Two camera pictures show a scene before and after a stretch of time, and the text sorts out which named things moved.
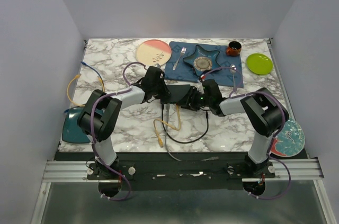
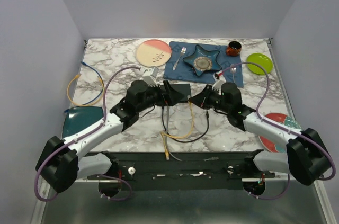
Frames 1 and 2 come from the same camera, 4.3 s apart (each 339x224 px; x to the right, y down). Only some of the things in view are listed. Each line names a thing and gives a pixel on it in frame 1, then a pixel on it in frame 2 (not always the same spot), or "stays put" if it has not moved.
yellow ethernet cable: (77, 76) stays put
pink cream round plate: (150, 52) stays put
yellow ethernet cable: (159, 139) → (164, 135)
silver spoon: (232, 71) stays put
